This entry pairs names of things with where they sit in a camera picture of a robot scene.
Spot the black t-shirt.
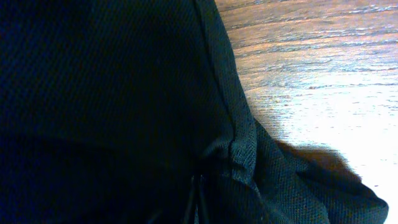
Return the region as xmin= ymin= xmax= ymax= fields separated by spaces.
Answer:
xmin=1 ymin=0 xmax=389 ymax=223

